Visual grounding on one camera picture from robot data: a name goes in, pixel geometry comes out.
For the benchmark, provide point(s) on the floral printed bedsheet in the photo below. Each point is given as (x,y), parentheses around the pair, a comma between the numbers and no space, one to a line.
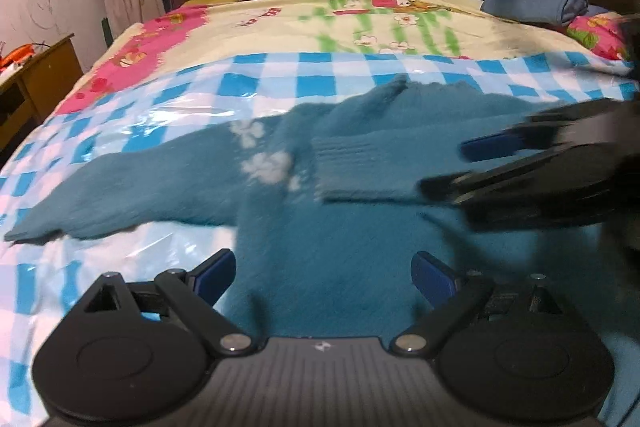
(280,32)

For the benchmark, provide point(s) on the green pillow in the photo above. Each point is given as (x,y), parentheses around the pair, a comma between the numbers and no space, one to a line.
(210,0)

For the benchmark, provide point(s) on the wooden desk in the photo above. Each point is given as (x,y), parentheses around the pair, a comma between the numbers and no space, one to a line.
(50,72)

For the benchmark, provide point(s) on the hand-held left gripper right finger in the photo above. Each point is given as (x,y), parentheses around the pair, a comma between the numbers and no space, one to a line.
(432,279)

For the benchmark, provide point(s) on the blue checkered plastic sheet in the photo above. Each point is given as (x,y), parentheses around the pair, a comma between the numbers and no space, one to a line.
(300,77)

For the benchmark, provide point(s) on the pink floral pillow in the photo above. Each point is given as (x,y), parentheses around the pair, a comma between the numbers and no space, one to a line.
(600,34)

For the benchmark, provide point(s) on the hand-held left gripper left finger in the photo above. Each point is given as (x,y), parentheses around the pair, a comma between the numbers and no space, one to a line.
(216,274)

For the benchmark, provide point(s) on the teal knit sweater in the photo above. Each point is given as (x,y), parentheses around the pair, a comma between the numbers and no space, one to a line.
(325,257)

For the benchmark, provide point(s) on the folded blue cloth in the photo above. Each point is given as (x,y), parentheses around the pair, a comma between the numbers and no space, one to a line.
(535,7)

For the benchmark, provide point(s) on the orange item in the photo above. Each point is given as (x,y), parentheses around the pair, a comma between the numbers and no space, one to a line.
(17,56)

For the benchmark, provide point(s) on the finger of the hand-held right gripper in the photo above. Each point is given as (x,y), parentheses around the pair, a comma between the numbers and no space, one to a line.
(450,188)
(487,147)

